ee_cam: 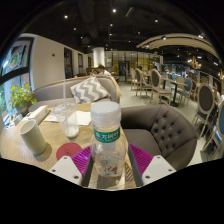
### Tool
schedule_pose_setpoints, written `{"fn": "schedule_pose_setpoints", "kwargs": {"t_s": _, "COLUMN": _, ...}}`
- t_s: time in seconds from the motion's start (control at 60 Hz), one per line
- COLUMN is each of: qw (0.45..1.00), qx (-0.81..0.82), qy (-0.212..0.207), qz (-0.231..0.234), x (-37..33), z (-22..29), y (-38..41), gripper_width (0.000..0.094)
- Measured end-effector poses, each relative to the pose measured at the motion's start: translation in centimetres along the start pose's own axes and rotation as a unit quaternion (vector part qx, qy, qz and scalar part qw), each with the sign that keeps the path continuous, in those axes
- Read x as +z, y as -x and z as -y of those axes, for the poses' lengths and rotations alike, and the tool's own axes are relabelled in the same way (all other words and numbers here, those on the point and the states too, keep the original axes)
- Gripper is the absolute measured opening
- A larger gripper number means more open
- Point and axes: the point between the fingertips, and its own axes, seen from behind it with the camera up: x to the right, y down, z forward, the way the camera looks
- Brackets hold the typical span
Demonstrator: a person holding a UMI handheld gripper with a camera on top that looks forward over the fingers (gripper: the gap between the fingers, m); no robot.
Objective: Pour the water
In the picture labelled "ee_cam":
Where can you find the white tissue box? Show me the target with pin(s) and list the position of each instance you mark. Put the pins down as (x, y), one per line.
(38, 113)

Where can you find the flat round red coaster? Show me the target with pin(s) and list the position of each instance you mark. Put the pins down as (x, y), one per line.
(66, 151)

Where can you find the clear drinking straw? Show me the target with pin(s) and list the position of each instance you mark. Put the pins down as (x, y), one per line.
(64, 91)

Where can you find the person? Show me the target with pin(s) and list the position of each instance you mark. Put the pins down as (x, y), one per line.
(103, 70)

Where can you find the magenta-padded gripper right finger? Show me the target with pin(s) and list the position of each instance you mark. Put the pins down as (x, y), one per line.
(156, 168)

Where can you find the clear plastic water bottle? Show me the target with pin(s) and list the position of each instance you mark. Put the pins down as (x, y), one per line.
(108, 146)

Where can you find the clear plastic cup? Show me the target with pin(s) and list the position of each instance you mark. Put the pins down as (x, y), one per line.
(69, 123)

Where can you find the grey white chevron pillow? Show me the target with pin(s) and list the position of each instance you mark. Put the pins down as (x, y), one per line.
(89, 90)

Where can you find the white paper napkin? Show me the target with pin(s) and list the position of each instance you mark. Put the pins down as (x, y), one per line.
(84, 118)

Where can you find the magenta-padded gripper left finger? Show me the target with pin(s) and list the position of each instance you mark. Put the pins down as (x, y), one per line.
(68, 168)

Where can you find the dark dining table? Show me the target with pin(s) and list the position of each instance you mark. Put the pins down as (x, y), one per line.
(173, 85)

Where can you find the pale green ceramic mug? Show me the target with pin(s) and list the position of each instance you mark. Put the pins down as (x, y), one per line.
(33, 138)

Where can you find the round white column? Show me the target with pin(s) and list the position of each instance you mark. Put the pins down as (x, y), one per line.
(98, 57)

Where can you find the green potted plant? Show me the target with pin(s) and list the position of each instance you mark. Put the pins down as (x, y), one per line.
(20, 96)

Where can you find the white printed menu sheet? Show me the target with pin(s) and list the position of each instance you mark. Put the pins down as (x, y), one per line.
(50, 118)

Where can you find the framed colourful wall poster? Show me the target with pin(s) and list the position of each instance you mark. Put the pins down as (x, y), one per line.
(16, 56)

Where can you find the group of ceiling lights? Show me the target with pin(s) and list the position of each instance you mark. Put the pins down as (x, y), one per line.
(114, 10)

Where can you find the dark grey tufted armchair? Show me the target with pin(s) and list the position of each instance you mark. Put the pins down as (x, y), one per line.
(160, 130)

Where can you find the grey upholstered sofa bench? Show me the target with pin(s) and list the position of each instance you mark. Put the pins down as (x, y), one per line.
(50, 91)

